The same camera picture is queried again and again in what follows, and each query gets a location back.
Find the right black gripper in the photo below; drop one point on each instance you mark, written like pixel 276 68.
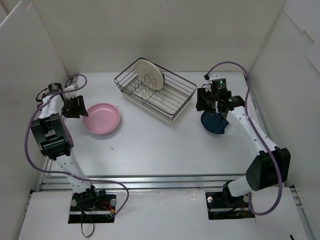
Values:
pixel 203 100

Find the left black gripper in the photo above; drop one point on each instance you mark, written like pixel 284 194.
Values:
pixel 75 107

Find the blue shell-shaped plate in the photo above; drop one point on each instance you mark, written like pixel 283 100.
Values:
pixel 214 122

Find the pink plate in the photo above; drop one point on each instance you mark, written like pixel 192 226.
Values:
pixel 102 119

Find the black wire dish rack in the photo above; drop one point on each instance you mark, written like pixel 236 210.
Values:
pixel 166 104

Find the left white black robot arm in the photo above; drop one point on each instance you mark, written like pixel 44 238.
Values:
pixel 54 139

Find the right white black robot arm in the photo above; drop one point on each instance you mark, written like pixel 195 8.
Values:
pixel 219 108

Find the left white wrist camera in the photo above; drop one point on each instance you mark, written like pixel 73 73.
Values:
pixel 70 92

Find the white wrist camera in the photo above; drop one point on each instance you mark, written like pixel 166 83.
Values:
pixel 211 77
pixel 70 92

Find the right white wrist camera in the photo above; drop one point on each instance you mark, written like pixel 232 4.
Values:
pixel 211 77

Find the aluminium front rail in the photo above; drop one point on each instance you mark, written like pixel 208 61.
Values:
pixel 153 182

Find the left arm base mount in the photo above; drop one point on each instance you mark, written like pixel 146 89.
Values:
pixel 100 212

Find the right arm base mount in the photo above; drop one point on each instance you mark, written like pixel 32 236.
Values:
pixel 219 209

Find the aluminium right rail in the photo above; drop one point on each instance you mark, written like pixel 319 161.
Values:
pixel 296 198

